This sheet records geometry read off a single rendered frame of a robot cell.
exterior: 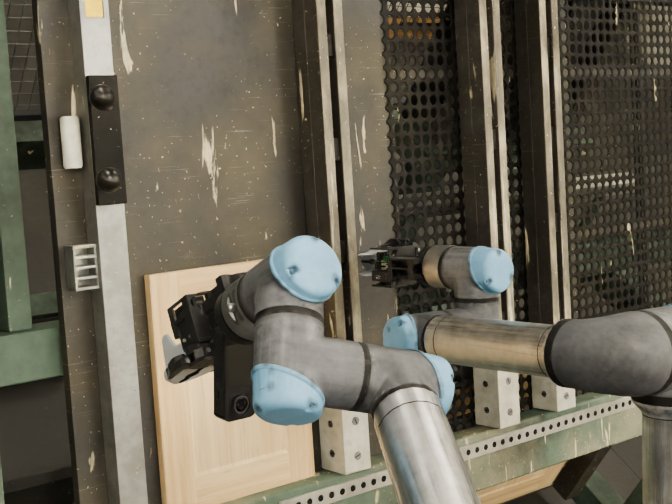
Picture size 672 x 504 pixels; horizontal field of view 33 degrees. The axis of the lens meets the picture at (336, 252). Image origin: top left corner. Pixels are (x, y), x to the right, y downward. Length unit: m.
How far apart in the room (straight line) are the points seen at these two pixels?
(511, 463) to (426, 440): 1.31
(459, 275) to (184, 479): 0.57
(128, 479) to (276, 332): 0.74
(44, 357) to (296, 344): 0.75
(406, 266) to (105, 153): 0.56
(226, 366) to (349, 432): 0.77
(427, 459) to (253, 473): 0.94
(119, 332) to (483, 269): 0.59
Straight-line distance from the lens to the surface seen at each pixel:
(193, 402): 1.93
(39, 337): 1.84
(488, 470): 2.38
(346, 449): 2.08
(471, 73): 2.31
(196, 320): 1.36
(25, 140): 2.90
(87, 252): 1.82
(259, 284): 1.22
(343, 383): 1.19
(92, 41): 1.81
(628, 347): 1.53
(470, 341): 1.69
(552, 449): 2.52
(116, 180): 1.67
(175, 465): 1.93
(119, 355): 1.82
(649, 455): 1.66
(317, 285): 1.19
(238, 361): 1.34
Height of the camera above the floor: 2.34
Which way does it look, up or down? 33 degrees down
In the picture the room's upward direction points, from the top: 23 degrees clockwise
